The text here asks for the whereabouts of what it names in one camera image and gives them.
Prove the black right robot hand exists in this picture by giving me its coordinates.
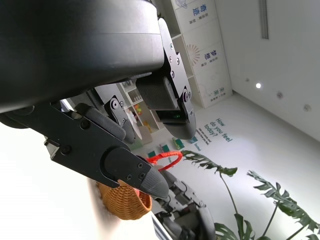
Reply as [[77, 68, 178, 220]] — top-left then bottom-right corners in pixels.
[[152, 169, 217, 240]]

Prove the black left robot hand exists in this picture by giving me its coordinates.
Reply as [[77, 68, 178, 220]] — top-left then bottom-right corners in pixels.
[[0, 0, 198, 200]]

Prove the brown wicker basket red handle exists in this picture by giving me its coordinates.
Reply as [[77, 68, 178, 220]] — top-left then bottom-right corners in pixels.
[[96, 151, 185, 221]]

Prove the green leafy plant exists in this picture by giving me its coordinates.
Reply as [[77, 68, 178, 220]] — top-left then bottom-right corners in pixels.
[[181, 149, 320, 240]]

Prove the white shelf cabinet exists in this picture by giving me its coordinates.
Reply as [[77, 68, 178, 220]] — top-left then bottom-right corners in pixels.
[[119, 0, 233, 146]]

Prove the long ceiling strip light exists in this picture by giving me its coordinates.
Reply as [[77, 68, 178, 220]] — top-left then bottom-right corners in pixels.
[[258, 0, 270, 40]]

